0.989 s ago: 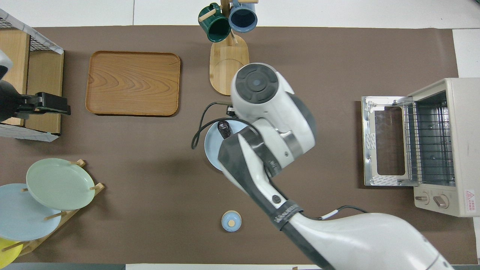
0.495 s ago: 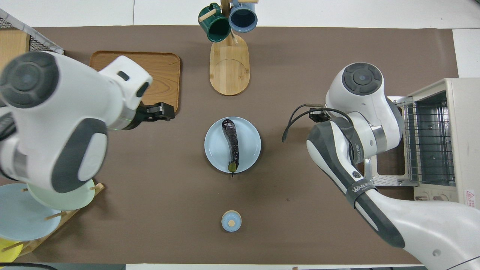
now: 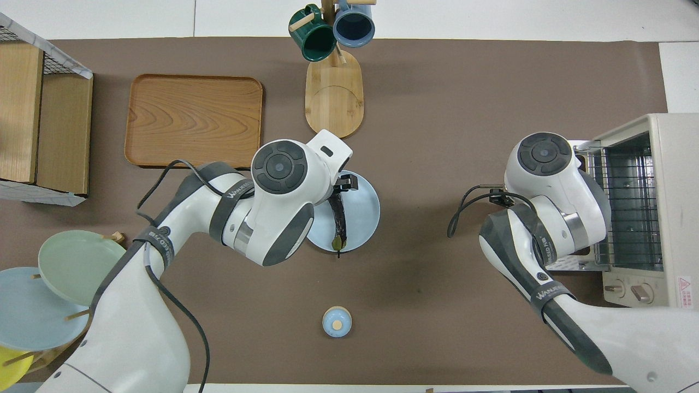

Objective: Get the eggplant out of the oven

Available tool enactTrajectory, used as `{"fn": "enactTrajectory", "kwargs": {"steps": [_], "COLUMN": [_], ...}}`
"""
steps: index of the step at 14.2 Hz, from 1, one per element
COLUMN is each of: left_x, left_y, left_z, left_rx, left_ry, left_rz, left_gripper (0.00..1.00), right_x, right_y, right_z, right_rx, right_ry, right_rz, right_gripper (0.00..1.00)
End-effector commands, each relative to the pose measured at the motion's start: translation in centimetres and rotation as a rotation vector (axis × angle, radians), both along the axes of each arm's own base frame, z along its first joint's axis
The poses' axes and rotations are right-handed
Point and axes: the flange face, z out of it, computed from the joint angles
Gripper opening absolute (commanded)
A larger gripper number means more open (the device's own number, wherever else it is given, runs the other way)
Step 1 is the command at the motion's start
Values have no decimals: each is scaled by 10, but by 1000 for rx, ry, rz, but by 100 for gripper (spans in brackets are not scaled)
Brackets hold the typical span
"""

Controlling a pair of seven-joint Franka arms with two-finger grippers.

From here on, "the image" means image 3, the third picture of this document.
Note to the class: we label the yellow plate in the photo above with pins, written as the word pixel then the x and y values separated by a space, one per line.
pixel 11 371

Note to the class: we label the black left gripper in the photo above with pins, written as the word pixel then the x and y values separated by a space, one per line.
pixel 345 183

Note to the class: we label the rectangular wooden tray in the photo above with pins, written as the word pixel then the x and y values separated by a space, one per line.
pixel 191 123

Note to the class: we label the wooden mug tree stand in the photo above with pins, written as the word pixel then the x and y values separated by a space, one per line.
pixel 333 103

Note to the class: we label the wooden plate rack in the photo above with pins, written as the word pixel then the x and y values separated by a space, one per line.
pixel 54 357

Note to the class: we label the cream toaster oven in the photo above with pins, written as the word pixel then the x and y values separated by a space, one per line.
pixel 677 218

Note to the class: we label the light blue racked plate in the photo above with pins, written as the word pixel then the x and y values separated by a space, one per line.
pixel 33 316

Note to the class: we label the oven control knob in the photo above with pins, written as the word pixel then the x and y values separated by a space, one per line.
pixel 642 293
pixel 614 289

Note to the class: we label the dark green mug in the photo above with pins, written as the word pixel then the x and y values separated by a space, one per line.
pixel 319 45

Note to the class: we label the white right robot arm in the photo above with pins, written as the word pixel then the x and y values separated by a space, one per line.
pixel 546 158

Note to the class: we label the small blue white bowl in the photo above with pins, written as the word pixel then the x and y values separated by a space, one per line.
pixel 337 322

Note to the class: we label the large brown table mat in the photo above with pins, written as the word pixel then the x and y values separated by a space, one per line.
pixel 437 273

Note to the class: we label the blue mug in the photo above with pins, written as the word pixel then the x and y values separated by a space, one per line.
pixel 354 27

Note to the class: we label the dark purple eggplant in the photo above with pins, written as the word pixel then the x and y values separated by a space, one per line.
pixel 337 215

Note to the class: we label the pale green plate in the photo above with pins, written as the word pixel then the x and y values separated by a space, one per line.
pixel 71 267

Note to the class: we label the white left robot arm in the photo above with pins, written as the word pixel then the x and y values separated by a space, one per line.
pixel 136 327

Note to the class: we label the light blue round plate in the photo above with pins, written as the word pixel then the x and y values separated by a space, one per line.
pixel 361 213

